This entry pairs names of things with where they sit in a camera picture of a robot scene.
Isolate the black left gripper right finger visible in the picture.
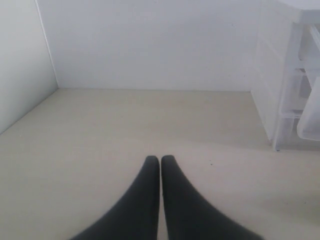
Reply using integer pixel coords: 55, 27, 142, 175
161, 155, 253, 240

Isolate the translucent white plastic container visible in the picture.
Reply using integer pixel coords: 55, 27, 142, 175
297, 24, 320, 141

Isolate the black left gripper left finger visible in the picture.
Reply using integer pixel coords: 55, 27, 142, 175
73, 155, 160, 240

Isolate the white plastic drawer cabinet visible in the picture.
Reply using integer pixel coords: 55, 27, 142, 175
251, 0, 320, 151

